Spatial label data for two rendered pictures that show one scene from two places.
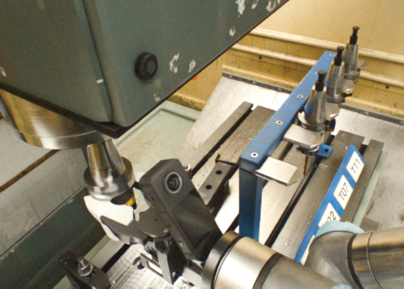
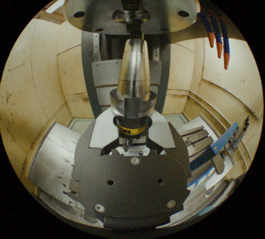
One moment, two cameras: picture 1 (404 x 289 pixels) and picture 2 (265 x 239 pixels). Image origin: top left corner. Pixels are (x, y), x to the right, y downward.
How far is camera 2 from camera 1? 0.40 m
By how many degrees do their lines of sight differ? 41
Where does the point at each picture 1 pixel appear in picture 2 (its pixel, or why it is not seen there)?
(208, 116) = (190, 124)
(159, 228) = (97, 195)
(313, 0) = (230, 106)
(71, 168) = not seen: hidden behind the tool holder
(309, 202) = (201, 169)
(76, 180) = not seen: hidden behind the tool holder
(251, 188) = (200, 162)
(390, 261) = not seen: outside the picture
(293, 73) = (216, 125)
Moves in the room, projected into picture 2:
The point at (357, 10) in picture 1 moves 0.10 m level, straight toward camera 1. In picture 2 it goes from (238, 115) to (238, 118)
